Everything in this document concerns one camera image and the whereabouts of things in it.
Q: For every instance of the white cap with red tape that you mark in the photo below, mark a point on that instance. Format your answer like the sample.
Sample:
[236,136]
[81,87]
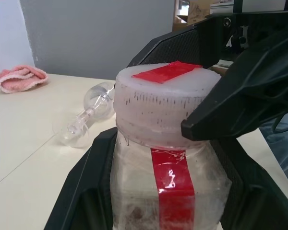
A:
[153,103]

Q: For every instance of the blue denim fabric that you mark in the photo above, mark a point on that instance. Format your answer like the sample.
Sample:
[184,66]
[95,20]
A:
[285,148]

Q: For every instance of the aluminium frame rail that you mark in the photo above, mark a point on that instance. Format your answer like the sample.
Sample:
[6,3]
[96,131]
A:
[222,7]

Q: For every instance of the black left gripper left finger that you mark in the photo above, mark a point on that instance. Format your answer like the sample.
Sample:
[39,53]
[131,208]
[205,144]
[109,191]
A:
[86,191]

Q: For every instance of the pink towel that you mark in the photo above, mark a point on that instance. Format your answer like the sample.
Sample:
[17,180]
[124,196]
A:
[14,81]

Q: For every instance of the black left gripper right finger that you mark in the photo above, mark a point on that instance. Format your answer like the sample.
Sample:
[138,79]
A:
[254,196]

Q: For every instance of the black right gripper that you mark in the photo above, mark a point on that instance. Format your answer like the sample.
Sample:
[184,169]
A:
[259,26]

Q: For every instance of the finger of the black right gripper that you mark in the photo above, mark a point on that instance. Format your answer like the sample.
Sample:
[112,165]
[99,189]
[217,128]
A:
[182,45]

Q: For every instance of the clear bottle with red tape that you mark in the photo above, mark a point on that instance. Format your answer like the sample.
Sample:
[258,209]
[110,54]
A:
[134,191]

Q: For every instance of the clear wine glass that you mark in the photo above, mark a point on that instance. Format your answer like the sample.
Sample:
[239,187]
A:
[96,95]

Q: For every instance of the brown cardboard box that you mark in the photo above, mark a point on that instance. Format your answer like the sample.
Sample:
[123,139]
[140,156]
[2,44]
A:
[194,14]

